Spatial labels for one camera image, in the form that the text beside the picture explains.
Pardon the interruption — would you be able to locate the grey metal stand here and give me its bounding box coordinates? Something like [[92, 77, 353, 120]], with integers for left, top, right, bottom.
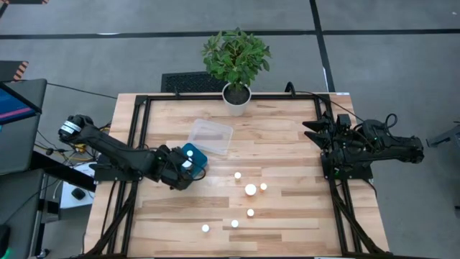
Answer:
[[425, 122, 460, 149]]

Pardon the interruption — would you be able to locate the black yellow striped ramp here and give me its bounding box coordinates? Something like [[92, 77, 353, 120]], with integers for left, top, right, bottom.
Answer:
[[0, 60, 29, 82]]

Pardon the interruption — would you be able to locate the black aluminium table frame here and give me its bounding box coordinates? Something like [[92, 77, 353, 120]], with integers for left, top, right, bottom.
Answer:
[[80, 91, 395, 259]]

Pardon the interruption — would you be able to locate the computer monitor blue screen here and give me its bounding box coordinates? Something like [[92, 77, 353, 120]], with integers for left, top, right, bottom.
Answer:
[[0, 81, 43, 126]]

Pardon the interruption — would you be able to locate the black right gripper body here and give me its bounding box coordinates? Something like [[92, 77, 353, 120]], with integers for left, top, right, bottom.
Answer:
[[328, 123, 361, 153]]

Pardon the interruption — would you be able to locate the white mouse pad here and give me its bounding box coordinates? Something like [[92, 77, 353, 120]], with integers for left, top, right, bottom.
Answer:
[[58, 161, 97, 210]]

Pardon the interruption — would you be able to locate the green potted plant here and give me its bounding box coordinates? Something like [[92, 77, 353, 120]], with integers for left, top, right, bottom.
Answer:
[[201, 27, 272, 91]]

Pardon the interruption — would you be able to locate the blue-green plastic bin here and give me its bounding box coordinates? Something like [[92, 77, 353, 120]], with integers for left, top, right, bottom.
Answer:
[[178, 142, 209, 180]]

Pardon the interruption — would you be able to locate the black perforated floor mat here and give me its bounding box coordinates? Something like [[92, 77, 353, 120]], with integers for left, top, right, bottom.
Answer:
[[160, 71, 229, 94]]

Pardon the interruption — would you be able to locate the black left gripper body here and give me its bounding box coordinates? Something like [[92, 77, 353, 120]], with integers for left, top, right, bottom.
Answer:
[[157, 143, 197, 191]]

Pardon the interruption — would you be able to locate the white plant pot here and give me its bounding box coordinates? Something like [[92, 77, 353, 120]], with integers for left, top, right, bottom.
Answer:
[[221, 82, 252, 117]]

